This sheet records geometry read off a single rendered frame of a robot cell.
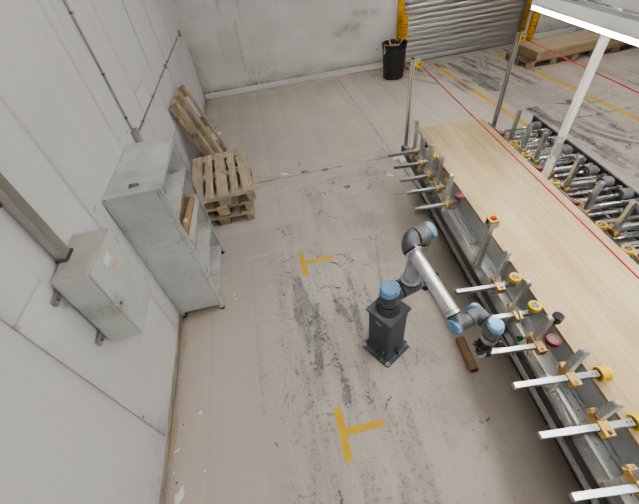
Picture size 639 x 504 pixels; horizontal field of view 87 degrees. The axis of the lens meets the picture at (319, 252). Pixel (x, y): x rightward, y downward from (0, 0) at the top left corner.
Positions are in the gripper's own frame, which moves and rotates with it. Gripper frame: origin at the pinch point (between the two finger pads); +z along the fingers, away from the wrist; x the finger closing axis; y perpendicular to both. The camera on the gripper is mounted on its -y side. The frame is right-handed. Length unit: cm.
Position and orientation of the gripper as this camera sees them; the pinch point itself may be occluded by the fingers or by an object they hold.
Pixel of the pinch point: (482, 355)
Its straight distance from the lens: 242.1
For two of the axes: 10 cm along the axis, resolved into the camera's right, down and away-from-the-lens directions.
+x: 0.9, 7.1, -7.0
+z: 0.8, 7.0, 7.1
